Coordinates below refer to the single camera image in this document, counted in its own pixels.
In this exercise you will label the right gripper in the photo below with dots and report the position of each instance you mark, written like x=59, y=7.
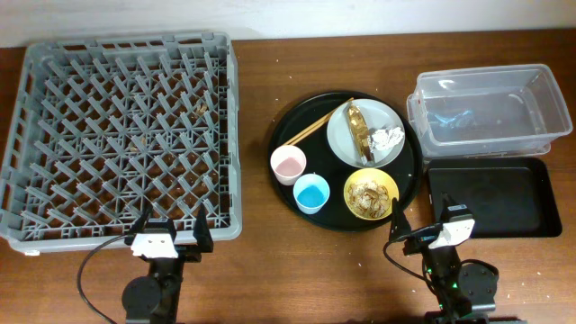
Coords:
x=400, y=224

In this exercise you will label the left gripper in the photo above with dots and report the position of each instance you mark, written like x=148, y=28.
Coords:
x=201, y=233

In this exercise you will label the food scraps pile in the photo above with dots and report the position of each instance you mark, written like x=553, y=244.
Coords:
x=368, y=199

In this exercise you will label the yellow bowl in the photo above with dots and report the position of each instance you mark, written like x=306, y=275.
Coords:
x=378, y=176

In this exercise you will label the gold snack wrapper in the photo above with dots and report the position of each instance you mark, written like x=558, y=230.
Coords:
x=360, y=133

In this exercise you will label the blue plastic cup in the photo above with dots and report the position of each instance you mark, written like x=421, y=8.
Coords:
x=311, y=192

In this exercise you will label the pink plastic cup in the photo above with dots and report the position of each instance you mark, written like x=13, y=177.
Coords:
x=288, y=163

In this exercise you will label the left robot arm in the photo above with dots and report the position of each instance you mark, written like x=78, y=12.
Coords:
x=154, y=297

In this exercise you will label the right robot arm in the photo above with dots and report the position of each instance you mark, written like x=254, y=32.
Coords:
x=465, y=289

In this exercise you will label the grey plastic dishwasher rack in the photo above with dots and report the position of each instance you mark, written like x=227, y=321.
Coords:
x=106, y=127

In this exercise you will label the clear plastic waste bin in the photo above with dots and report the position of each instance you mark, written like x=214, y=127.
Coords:
x=519, y=110

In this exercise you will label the black rectangular tray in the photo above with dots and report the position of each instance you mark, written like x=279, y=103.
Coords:
x=509, y=197

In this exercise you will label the blue wrapper in bin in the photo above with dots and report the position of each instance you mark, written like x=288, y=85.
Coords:
x=451, y=121

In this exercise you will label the grey round plate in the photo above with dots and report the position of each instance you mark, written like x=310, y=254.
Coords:
x=387, y=121

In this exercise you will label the lower wooden chopstick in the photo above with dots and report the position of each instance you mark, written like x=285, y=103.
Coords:
x=310, y=129

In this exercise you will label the wooden chopstick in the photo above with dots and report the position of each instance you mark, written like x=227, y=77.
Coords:
x=307, y=117
x=310, y=129

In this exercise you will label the upper wooden chopstick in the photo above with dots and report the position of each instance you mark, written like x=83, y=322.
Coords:
x=307, y=117

